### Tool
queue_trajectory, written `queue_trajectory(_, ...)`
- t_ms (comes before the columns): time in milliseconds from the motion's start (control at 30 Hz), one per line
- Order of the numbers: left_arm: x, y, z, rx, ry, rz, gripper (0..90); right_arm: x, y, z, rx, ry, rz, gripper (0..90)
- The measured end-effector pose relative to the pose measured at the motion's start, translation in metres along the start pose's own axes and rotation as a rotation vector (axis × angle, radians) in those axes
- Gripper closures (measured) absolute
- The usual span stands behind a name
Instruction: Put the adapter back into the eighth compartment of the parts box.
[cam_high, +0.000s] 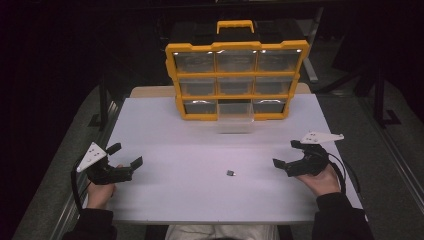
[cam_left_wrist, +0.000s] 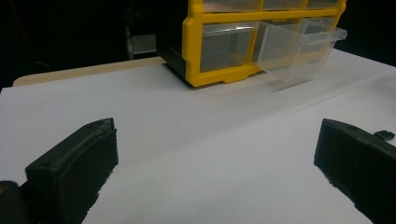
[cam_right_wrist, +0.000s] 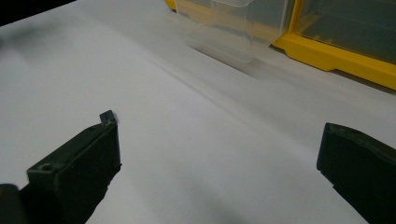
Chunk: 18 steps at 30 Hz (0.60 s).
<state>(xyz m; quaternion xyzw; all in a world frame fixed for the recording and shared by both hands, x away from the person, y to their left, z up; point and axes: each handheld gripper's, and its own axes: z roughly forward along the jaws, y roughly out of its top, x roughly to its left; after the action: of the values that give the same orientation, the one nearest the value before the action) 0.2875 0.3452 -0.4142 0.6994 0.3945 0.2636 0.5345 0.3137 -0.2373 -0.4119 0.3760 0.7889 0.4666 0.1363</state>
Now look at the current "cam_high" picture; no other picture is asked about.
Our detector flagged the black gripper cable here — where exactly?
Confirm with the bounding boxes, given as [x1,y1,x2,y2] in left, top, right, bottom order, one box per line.
[327,152,362,195]
[70,156,92,214]

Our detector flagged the black metal stand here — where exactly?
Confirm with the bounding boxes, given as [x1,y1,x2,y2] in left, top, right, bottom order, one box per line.
[87,74,125,132]
[353,66,403,129]

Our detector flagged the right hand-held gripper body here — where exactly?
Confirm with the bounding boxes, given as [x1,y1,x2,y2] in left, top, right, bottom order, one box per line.
[284,131,345,178]

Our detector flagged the yellow drawer organizer cabinet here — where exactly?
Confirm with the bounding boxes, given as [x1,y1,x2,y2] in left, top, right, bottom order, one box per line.
[164,19,311,122]

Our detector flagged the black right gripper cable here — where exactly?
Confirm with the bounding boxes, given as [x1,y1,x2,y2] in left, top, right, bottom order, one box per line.
[327,152,362,195]

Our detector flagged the clear plastic drawer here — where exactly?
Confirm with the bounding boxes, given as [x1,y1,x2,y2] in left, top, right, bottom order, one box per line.
[216,101,256,135]

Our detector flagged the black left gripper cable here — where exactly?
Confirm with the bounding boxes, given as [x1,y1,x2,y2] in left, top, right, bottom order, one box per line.
[70,156,92,214]

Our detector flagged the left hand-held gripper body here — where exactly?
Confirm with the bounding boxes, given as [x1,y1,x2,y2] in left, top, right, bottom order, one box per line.
[76,141,134,186]

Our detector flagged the aluminium frame rail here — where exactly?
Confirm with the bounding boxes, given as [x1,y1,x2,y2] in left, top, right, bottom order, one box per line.
[49,99,125,240]
[358,98,424,214]

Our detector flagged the person's light trousers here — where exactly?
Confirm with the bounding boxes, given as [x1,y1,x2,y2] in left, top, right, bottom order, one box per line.
[164,224,281,240]

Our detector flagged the person's left hand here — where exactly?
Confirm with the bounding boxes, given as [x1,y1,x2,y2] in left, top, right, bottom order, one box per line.
[86,163,124,210]

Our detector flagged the person's right hand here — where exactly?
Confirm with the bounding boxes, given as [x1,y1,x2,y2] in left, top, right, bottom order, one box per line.
[295,163,342,198]

